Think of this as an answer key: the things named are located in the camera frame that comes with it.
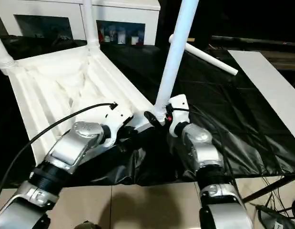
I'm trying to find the black work mat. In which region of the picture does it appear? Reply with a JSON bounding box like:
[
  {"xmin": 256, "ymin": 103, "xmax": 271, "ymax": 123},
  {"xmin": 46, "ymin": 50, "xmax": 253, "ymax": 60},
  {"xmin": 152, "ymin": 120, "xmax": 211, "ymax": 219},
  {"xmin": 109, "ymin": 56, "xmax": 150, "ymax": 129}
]
[{"xmin": 0, "ymin": 36, "xmax": 295, "ymax": 187}]

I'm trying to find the flat white board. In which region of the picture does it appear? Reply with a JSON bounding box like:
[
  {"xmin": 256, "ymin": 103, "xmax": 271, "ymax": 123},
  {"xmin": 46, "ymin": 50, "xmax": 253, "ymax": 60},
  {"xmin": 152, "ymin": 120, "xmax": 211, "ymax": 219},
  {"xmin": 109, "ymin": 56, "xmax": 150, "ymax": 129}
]
[{"xmin": 227, "ymin": 50, "xmax": 295, "ymax": 146}]

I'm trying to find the black stand leg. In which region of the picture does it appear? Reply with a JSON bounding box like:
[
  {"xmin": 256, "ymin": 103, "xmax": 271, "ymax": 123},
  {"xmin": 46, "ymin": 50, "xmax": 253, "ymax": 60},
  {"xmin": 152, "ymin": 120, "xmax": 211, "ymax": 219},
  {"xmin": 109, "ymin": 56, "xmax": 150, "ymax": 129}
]
[{"xmin": 243, "ymin": 174, "xmax": 295, "ymax": 204}]

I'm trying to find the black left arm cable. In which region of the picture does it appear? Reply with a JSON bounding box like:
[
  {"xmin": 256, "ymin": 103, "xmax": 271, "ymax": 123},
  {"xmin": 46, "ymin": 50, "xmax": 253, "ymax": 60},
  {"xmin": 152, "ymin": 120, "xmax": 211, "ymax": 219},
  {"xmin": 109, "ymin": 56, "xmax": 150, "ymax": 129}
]
[{"xmin": 0, "ymin": 102, "xmax": 118, "ymax": 207}]

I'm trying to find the white cabinet with glass doors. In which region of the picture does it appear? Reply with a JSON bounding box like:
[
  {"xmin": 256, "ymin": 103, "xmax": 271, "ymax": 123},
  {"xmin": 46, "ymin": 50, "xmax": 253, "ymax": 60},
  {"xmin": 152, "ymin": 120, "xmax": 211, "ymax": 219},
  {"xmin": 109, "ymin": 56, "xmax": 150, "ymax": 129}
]
[{"xmin": 0, "ymin": 0, "xmax": 162, "ymax": 46}]

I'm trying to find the white plastic table leg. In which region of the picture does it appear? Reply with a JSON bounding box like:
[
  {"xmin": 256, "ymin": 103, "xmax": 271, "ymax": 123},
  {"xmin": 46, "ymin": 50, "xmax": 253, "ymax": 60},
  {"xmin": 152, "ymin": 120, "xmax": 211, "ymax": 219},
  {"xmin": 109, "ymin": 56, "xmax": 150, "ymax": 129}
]
[
  {"xmin": 154, "ymin": 0, "xmax": 200, "ymax": 121},
  {"xmin": 168, "ymin": 34, "xmax": 239, "ymax": 76},
  {"xmin": 0, "ymin": 28, "xmax": 17, "ymax": 70},
  {"xmin": 81, "ymin": 0, "xmax": 101, "ymax": 51}
]

